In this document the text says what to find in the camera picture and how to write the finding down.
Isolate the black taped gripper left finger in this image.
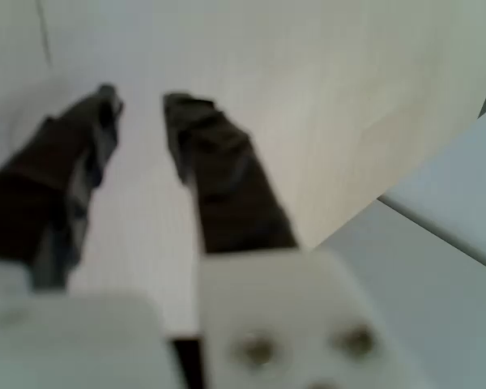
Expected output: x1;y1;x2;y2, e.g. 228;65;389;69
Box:
0;83;125;291

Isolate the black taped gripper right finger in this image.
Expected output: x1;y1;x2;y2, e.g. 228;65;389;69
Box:
163;92;406;389

